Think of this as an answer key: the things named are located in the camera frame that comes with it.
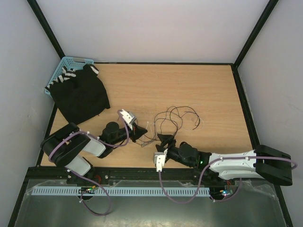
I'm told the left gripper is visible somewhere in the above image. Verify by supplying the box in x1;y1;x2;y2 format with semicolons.
111;122;147;146

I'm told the white thin wire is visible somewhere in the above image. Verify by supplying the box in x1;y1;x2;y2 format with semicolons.
142;104;205;145

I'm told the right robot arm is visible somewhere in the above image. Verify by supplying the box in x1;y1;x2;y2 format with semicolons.
154;134;297;186

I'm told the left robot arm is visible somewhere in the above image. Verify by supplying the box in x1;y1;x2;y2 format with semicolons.
40;122;148;183

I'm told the right circuit board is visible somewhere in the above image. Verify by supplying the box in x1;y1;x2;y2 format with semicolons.
220;189;233;197

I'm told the circuit board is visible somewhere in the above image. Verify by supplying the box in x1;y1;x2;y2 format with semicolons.
220;189;233;197
78;187;97;194

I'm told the left circuit board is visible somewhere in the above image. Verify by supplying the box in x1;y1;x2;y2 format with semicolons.
78;187;97;194

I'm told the black white striped cloth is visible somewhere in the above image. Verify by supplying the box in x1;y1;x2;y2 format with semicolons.
45;64;99;91

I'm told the light blue plastic basket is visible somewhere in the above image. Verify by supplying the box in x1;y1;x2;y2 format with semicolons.
47;56;94;86

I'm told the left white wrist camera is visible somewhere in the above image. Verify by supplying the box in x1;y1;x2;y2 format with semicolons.
117;109;136;130

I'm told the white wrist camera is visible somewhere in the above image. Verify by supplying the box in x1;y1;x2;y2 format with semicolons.
117;109;136;130
153;149;168;172

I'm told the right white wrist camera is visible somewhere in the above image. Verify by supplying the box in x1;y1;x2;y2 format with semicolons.
153;149;168;172

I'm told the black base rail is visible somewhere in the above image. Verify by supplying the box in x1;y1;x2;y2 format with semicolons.
66;166;236;186

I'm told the light blue slotted cable duct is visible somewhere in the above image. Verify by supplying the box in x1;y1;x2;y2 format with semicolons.
30;186;210;197

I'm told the left black frame post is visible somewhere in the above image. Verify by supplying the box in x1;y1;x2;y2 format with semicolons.
27;0;65;59

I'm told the black frame post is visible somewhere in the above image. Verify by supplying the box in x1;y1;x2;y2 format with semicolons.
27;0;65;59
233;0;279;66

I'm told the right black frame post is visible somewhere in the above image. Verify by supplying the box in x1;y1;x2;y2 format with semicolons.
233;0;279;66

